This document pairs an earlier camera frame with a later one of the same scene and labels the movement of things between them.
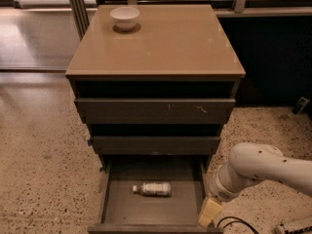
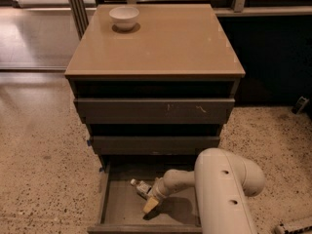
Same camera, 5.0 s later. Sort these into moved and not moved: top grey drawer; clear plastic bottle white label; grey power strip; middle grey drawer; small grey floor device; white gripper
Moved: clear plastic bottle white label; white gripper
Not moved: small grey floor device; grey power strip; middle grey drawer; top grey drawer
